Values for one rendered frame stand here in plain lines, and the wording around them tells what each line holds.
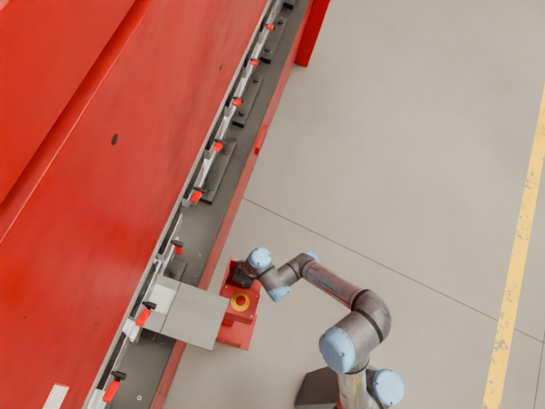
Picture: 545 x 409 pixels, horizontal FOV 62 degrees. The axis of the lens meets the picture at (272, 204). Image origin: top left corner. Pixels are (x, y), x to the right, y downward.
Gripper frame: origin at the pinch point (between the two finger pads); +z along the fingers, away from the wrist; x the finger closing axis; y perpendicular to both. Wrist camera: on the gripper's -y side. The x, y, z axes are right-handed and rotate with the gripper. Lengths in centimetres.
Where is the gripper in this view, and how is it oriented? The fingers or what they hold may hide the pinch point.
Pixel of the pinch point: (246, 281)
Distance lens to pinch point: 190.0
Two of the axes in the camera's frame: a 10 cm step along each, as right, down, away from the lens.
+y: -9.4, -3.3, -1.2
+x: -2.5, 8.6, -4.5
